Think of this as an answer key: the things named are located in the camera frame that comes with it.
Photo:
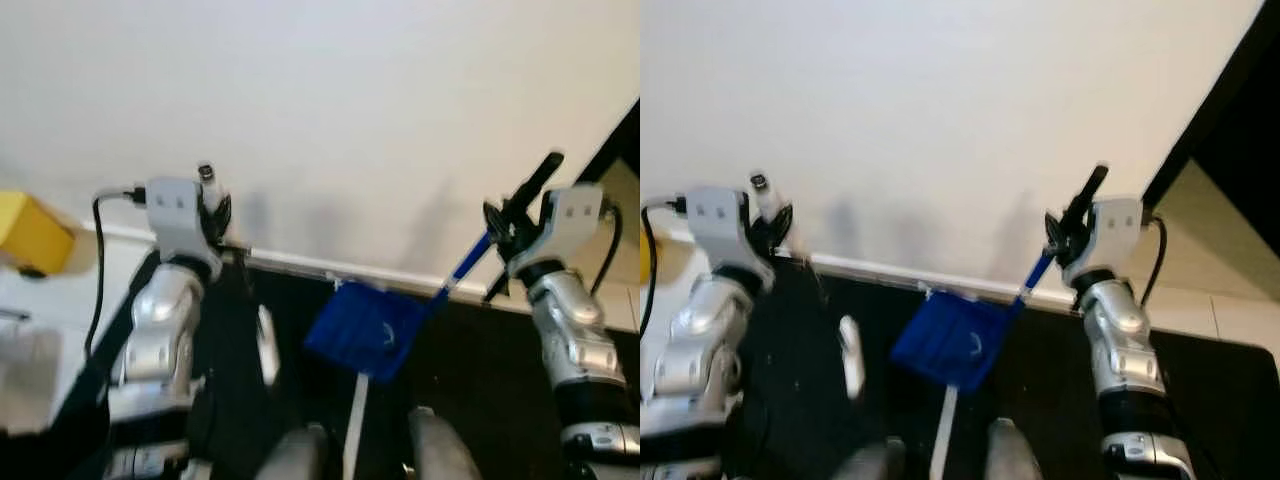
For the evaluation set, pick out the grey left robot leg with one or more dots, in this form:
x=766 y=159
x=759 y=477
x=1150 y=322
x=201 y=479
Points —
x=870 y=460
x=295 y=455

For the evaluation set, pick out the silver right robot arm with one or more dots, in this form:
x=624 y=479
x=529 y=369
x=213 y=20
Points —
x=1120 y=340
x=570 y=330

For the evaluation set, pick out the white stick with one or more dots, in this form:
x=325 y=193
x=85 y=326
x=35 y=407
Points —
x=355 y=425
x=944 y=435

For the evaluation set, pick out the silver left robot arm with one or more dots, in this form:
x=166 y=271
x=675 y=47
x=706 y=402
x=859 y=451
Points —
x=160 y=320
x=700 y=330

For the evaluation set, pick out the grey robot leg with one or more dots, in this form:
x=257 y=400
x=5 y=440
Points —
x=870 y=460
x=440 y=445
x=1015 y=450
x=295 y=455

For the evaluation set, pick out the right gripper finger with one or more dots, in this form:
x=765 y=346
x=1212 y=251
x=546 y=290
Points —
x=498 y=222
x=500 y=285
x=1057 y=232

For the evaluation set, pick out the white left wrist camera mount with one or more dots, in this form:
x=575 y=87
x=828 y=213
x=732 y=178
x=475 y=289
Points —
x=718 y=225
x=172 y=215

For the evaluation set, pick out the black floor mat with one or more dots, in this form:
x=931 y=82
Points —
x=1230 y=420
x=470 y=385

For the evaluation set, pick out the white baseboard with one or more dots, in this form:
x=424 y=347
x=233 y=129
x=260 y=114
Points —
x=330 y=270
x=880 y=272

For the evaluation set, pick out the yellow box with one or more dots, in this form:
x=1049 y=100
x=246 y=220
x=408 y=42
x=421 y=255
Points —
x=30 y=232

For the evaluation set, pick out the black door frame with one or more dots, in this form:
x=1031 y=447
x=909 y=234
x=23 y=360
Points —
x=625 y=135
x=1235 y=110

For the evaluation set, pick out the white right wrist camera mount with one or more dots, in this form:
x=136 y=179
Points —
x=572 y=220
x=1115 y=230

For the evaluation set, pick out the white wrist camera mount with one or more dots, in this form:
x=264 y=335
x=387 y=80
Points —
x=1115 y=230
x=718 y=225
x=172 y=215
x=572 y=220

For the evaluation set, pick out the grey right robot leg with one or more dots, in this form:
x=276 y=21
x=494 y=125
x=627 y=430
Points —
x=440 y=445
x=1015 y=450

